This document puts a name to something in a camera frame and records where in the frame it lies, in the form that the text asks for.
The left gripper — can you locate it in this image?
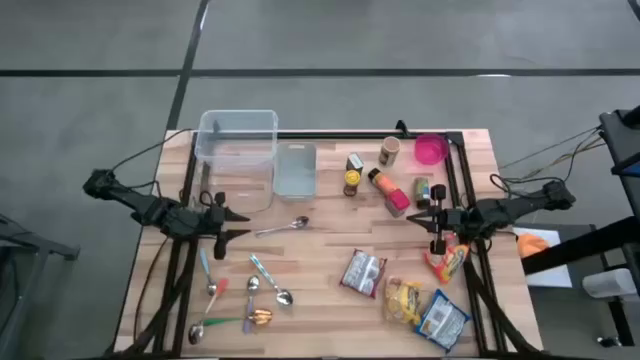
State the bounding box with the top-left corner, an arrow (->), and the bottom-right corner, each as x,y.
199,191 -> 253,261

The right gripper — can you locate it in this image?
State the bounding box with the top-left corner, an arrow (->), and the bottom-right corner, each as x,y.
405,183 -> 472,256

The green spice jar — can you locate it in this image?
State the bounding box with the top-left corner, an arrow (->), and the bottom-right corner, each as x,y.
413,176 -> 433,211

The orange ramen pack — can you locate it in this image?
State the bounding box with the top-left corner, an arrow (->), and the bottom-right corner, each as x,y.
423,232 -> 472,286

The orange turmeric jar black lid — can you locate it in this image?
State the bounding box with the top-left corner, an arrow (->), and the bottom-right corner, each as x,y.
367,167 -> 397,200

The brown cylinder jar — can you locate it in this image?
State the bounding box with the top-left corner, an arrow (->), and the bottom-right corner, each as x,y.
377,135 -> 402,168

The red silver ramen pack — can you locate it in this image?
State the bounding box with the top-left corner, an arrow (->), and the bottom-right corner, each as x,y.
339,248 -> 388,300

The yellow ramen pack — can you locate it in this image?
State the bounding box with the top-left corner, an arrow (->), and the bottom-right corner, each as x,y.
382,275 -> 424,326

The yellow lid spice jar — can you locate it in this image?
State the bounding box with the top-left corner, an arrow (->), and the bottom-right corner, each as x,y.
342,169 -> 363,198

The blue ramen pack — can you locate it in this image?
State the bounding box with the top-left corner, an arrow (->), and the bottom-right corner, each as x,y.
413,288 -> 472,355

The all-metal spoon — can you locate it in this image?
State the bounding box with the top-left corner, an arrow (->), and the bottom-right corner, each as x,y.
254,215 -> 310,239

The pink plastic bowl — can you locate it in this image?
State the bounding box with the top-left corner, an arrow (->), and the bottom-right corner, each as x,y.
413,132 -> 450,166

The small grey plastic bin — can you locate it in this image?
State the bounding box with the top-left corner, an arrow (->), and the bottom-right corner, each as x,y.
273,141 -> 318,202

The gold spoon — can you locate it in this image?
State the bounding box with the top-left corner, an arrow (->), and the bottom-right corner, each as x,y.
247,308 -> 275,327

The tall clear plastic bin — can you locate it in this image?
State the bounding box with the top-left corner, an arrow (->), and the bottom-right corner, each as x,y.
193,109 -> 279,169

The orange object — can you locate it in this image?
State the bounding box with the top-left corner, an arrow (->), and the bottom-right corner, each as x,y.
516,232 -> 551,260

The white paper sheet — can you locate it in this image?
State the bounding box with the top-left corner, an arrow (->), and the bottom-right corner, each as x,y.
512,227 -> 574,289

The white roll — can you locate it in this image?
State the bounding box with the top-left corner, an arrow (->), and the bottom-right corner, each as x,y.
581,267 -> 639,300

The black equipment stand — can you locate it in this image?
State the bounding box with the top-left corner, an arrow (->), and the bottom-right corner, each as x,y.
522,104 -> 640,351

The light blue handled spoon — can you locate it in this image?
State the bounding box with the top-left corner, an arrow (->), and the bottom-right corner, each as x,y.
199,247 -> 219,297

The orange handled spoon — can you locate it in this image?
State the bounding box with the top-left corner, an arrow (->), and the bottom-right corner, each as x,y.
202,277 -> 230,317

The green handled spoon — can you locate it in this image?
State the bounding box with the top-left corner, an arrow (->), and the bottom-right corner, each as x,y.
187,316 -> 242,346

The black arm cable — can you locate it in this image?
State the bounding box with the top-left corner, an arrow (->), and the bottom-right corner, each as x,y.
498,127 -> 601,171
110,128 -> 195,174

